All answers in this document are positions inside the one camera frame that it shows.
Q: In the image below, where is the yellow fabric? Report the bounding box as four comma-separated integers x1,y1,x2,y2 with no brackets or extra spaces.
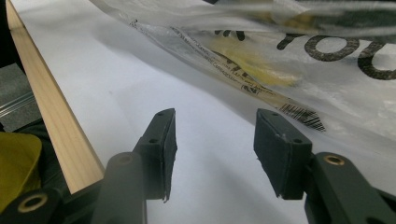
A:
0,131,43,215

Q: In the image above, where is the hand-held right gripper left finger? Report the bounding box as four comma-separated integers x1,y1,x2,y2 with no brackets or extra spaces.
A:
134,107,178,202

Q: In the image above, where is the clear plastic bag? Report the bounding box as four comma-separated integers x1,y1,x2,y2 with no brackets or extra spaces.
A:
90,0,396,143

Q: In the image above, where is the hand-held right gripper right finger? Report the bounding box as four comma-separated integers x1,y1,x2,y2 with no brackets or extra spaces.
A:
253,108,314,201

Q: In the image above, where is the metal floor rail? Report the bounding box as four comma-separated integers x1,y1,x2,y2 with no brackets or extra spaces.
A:
0,91,35,119

